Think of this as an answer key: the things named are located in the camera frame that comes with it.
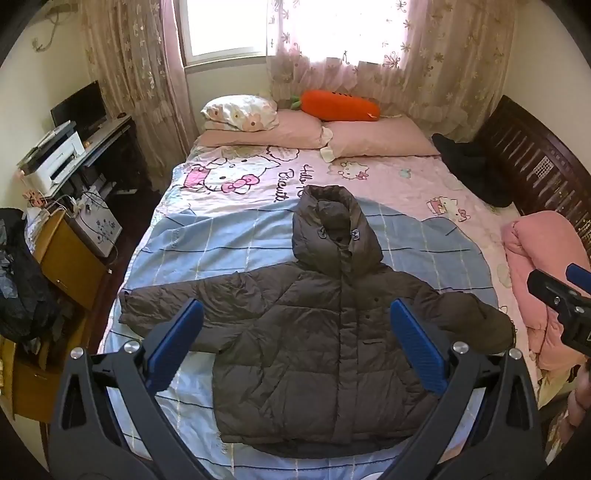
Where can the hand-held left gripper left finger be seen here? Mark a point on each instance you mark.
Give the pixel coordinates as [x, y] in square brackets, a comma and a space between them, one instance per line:
[178, 337]

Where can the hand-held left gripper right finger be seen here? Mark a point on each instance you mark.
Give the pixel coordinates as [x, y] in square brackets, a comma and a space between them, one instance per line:
[415, 346]

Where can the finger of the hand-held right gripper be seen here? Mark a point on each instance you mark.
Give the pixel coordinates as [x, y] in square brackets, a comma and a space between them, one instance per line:
[579, 274]
[549, 288]

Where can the brown hooded puffer jacket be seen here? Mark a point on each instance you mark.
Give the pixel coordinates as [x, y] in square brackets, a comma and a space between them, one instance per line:
[300, 323]

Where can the person's right hand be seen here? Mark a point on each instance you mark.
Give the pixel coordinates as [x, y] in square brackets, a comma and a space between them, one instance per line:
[582, 397]

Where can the pink folded quilt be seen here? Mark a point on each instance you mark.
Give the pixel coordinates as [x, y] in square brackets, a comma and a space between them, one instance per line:
[540, 258]

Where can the bed with cartoon printed sheet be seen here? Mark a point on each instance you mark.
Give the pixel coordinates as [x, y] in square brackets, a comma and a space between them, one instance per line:
[221, 230]

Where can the dark wooden headboard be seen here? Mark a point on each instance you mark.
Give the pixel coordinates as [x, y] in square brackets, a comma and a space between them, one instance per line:
[531, 152]

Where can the yellow wooden cabinet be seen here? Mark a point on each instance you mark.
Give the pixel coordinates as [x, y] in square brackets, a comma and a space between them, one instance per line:
[64, 263]

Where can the white floral printed box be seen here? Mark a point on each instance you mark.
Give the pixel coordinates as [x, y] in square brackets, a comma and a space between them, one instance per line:
[99, 226]

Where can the black clothing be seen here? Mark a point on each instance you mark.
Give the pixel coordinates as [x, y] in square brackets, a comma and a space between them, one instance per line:
[471, 166]

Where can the black plastic bag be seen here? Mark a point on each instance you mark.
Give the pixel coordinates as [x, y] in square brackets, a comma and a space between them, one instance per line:
[23, 286]

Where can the grey computer desk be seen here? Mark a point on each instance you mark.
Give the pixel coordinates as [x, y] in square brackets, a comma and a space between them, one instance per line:
[115, 138]

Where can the pink pillow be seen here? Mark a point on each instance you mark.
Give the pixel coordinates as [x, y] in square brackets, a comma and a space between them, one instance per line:
[268, 134]
[378, 138]

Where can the white printer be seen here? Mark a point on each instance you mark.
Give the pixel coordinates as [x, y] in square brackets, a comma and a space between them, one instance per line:
[51, 157]

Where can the white floral pillow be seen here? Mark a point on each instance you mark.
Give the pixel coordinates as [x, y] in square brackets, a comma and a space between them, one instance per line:
[240, 113]

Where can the black monitor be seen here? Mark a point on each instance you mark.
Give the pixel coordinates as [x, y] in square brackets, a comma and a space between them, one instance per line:
[78, 108]

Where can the orange carrot plush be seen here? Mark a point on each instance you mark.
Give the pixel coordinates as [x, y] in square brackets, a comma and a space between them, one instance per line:
[341, 105]

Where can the beige floral lace curtain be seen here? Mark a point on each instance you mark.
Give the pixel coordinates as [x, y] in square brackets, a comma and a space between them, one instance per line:
[129, 83]

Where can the pink sheer floral curtain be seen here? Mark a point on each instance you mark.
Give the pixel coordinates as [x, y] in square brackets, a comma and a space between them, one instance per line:
[415, 60]

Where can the window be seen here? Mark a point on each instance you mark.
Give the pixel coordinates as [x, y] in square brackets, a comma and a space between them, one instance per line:
[217, 27]

